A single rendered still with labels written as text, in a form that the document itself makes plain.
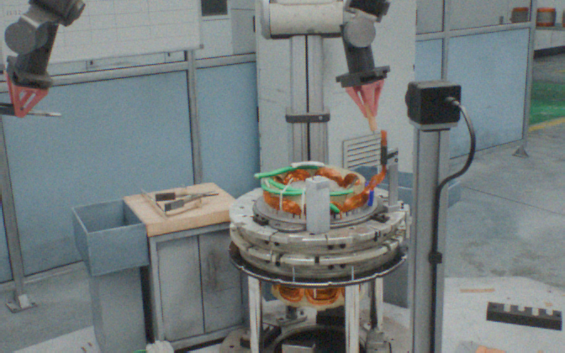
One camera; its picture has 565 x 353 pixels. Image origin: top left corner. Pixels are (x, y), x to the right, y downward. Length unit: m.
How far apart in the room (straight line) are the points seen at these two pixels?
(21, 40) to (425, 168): 0.82
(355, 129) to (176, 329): 2.43
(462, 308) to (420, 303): 0.82
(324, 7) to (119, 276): 0.75
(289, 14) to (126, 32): 1.90
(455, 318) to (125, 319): 0.69
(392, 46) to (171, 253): 2.64
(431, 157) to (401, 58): 3.15
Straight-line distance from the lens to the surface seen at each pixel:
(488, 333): 1.51
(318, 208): 1.11
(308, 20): 1.61
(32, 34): 1.30
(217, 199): 1.41
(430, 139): 0.72
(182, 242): 1.34
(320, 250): 1.13
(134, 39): 3.45
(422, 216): 0.74
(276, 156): 3.72
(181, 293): 1.38
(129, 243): 1.31
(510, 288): 1.71
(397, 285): 1.57
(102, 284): 1.36
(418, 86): 0.71
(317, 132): 1.68
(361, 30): 1.37
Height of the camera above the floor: 1.51
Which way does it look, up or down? 16 degrees down
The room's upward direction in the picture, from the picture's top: 2 degrees counter-clockwise
